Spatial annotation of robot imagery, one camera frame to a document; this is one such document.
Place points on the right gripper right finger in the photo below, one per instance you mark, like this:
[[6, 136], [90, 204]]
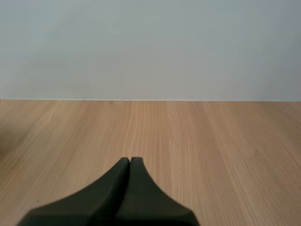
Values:
[[150, 204]]

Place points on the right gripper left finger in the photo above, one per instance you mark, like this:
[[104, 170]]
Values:
[[94, 204]]

